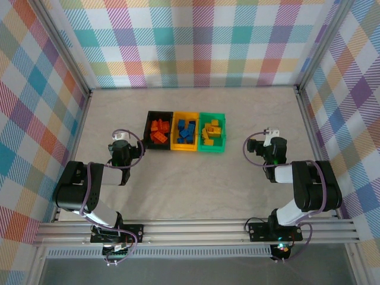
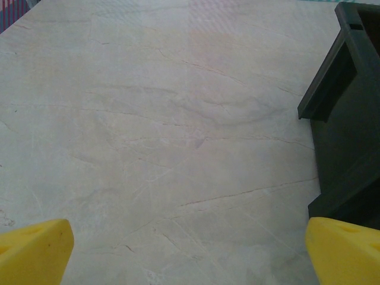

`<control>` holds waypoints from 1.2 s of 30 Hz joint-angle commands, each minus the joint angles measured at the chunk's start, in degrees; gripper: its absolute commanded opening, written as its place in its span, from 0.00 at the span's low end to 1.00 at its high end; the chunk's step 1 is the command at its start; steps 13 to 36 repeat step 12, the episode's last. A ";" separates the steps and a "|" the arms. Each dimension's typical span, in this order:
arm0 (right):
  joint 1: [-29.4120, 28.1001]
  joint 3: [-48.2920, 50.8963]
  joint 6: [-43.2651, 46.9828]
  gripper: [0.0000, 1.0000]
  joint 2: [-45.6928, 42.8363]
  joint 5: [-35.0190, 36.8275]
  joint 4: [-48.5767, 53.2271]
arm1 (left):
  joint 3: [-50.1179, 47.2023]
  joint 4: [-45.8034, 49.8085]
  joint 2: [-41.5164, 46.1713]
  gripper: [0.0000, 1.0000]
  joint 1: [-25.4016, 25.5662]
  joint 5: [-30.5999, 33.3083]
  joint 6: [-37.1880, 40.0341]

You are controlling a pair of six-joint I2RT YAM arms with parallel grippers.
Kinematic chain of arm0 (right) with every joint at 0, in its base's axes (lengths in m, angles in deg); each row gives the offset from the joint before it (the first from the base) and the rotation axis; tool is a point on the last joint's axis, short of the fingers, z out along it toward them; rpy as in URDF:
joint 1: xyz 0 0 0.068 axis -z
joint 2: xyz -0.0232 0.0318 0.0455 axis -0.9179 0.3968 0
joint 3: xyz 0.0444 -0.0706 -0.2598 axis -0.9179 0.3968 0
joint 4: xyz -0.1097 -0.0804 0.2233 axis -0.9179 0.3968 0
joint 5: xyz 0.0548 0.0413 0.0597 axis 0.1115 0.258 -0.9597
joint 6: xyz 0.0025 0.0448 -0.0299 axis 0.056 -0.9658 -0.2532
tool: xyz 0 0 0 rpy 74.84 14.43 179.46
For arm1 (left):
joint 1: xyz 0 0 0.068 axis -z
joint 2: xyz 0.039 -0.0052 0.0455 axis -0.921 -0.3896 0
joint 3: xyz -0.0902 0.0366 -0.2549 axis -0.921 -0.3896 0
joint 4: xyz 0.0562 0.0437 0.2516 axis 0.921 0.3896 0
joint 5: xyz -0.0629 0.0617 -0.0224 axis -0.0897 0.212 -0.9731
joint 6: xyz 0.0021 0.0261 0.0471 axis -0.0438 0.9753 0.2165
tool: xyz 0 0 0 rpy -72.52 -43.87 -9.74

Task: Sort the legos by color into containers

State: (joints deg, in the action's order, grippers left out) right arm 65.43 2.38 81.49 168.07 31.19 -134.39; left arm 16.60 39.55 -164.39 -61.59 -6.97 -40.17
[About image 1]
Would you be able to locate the blue square lego brick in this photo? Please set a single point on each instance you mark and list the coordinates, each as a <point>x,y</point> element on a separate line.
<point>189,139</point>
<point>181,140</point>
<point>181,123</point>
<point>185,133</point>

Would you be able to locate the black plastic bin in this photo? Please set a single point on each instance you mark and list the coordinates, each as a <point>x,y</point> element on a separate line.
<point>147,130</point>

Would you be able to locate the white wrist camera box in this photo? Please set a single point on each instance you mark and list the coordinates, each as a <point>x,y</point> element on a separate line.
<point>120,136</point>
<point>270,133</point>

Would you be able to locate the wide aluminium base rail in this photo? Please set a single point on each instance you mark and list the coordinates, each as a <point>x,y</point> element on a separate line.
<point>193,233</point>

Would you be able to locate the left black silver robot arm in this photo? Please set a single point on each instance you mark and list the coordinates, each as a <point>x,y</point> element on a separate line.
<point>71,190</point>

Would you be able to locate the yellow plastic bin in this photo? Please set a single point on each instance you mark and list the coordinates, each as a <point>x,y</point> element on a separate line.
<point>175,147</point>

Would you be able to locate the orange long lego brick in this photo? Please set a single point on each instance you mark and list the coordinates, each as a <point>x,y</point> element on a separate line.
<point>160,137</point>
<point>154,126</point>
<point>164,126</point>

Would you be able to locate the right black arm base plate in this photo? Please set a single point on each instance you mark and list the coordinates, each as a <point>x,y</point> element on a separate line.
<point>258,231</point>

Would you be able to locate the green plastic bin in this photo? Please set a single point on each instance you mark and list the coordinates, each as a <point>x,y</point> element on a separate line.
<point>224,133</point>

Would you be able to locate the yellow curved lego brick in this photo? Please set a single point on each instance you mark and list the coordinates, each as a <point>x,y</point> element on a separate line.
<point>214,131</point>

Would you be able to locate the right black silver robot arm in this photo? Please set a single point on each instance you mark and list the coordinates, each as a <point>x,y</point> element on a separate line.
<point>314,190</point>

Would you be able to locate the aluminium table side rail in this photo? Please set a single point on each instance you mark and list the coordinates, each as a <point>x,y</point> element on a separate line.
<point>74,148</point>
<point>310,127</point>

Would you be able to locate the plaid backdrop cloth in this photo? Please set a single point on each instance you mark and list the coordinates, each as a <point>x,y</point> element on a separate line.
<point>26,118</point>
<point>356,118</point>
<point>193,44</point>

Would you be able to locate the aluminium frame post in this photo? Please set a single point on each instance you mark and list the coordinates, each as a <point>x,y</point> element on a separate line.
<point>325,44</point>
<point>63,47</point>

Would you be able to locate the blue long lego brick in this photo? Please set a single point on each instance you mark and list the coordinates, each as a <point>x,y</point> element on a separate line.
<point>191,127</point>

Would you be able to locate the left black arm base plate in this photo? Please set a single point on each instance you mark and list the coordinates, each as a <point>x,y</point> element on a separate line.
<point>138,231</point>

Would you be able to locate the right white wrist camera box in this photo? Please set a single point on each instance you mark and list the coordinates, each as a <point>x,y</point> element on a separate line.
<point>270,133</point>

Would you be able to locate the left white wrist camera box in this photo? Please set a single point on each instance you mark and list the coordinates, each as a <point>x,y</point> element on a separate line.
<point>120,136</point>

